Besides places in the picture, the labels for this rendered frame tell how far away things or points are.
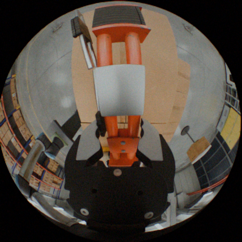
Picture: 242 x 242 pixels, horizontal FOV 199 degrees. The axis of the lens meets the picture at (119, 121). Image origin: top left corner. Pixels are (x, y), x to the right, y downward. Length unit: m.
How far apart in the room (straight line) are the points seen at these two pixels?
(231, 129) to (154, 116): 7.11
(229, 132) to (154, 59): 7.20
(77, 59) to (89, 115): 0.23
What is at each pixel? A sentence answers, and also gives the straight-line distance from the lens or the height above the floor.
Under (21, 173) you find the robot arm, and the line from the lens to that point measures 0.74.
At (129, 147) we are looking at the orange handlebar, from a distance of 0.15.
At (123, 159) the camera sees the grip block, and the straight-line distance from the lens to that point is 0.21.
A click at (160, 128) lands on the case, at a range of 0.35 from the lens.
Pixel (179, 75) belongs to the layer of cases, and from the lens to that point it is 0.90.
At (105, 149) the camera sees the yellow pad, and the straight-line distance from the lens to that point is 0.39.
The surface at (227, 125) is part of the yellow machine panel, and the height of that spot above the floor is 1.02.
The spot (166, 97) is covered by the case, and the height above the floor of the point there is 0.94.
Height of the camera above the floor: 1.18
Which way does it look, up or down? 57 degrees down
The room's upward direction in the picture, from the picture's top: 177 degrees counter-clockwise
